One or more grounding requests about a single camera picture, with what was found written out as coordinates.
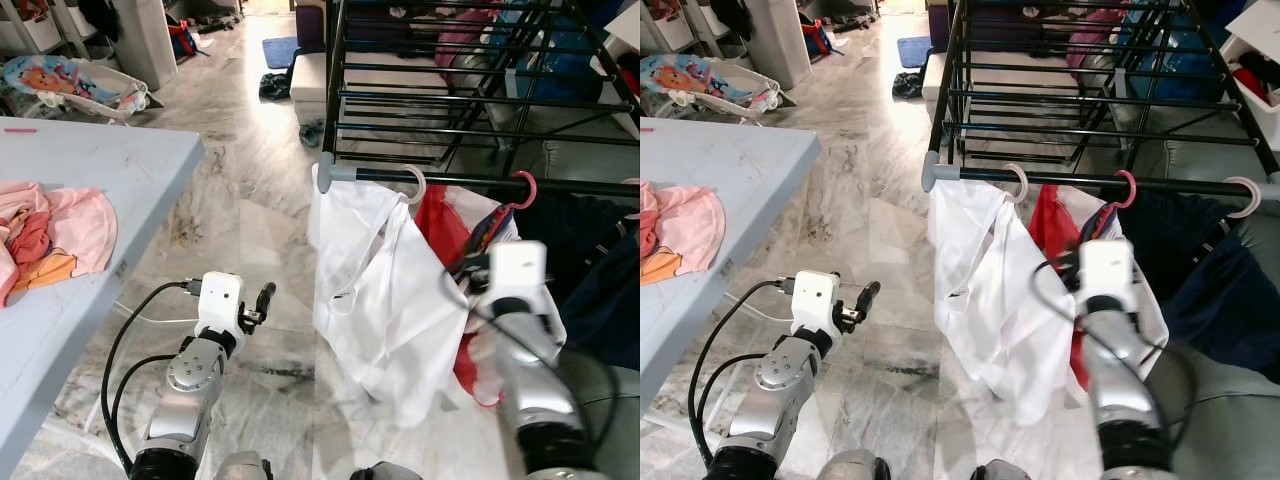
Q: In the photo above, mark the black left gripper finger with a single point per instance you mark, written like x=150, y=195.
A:
x=266, y=294
x=870, y=292

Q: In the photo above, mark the red plastic hanger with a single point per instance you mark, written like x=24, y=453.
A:
x=1133, y=188
x=531, y=188

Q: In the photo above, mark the red garment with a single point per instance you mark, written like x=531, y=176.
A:
x=1050, y=225
x=440, y=230

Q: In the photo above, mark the white shirt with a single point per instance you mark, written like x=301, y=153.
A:
x=990, y=300
x=380, y=300

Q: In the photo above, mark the black metal drying rack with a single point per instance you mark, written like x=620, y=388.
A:
x=1070, y=179
x=465, y=180

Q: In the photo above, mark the plain navy garment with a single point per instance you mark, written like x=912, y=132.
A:
x=1210, y=290
x=600, y=290

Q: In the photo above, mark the grey robot left leg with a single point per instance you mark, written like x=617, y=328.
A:
x=850, y=468
x=243, y=468

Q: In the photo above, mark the grey robot leg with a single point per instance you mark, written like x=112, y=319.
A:
x=1000, y=472
x=385, y=472
x=850, y=468
x=243, y=468

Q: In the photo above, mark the blue-grey slipper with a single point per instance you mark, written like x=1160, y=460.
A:
x=310, y=135

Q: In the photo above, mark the pink clothes pile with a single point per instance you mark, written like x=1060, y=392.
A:
x=80, y=225
x=695, y=225

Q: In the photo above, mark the grey robot right leg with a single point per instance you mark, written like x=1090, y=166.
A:
x=385, y=472
x=1000, y=472

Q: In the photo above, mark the grey-green leather sofa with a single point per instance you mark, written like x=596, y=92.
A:
x=620, y=420
x=1230, y=420

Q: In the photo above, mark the white storage box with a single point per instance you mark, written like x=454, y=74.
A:
x=308, y=85
x=930, y=85

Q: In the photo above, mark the blue storage bin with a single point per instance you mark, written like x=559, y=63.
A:
x=1180, y=70
x=560, y=70

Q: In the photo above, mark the magenta clothing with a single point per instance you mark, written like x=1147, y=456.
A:
x=465, y=35
x=1095, y=35

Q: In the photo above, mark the blue floor mat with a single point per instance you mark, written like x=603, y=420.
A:
x=913, y=50
x=280, y=52

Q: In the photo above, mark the red cloth in cabinet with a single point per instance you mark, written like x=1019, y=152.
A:
x=630, y=80
x=1250, y=85

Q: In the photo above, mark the red bag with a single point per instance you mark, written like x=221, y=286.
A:
x=182, y=40
x=818, y=40

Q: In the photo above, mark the purple storage box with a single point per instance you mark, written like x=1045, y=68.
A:
x=937, y=28
x=310, y=28

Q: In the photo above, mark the colourful baby bouncer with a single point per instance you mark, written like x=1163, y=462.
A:
x=60, y=80
x=690, y=78

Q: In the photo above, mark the white shelf unit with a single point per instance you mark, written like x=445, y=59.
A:
x=670, y=25
x=40, y=30

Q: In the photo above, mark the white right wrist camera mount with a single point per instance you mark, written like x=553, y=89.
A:
x=518, y=268
x=1105, y=268

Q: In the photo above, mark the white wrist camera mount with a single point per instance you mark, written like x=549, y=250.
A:
x=815, y=300
x=518, y=268
x=1105, y=268
x=218, y=300

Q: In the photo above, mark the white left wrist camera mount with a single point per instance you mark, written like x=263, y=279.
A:
x=815, y=300
x=218, y=300

